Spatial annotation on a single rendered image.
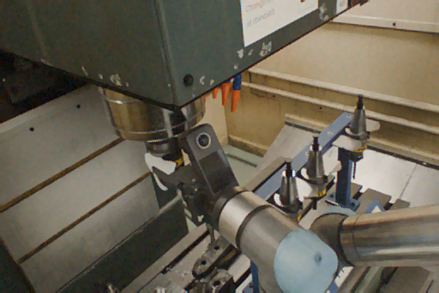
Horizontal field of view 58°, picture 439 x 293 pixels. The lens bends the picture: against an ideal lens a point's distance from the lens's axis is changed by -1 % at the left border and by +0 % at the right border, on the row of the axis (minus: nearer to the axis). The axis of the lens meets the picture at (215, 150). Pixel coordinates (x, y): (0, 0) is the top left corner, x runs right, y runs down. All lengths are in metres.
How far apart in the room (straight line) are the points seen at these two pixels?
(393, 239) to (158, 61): 0.37
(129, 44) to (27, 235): 0.81
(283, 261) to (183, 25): 0.28
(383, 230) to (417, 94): 1.03
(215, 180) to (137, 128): 0.14
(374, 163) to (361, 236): 1.11
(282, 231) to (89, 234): 0.85
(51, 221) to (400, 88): 1.21
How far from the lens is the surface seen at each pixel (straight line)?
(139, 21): 0.38
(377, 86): 1.60
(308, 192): 0.92
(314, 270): 0.48
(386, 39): 1.52
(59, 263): 1.25
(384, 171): 1.66
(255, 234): 0.51
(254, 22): 0.46
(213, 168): 0.57
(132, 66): 0.42
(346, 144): 1.08
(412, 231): 0.55
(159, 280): 1.09
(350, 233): 0.60
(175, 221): 1.51
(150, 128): 0.58
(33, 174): 1.08
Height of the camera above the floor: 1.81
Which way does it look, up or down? 33 degrees down
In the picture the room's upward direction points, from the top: 9 degrees counter-clockwise
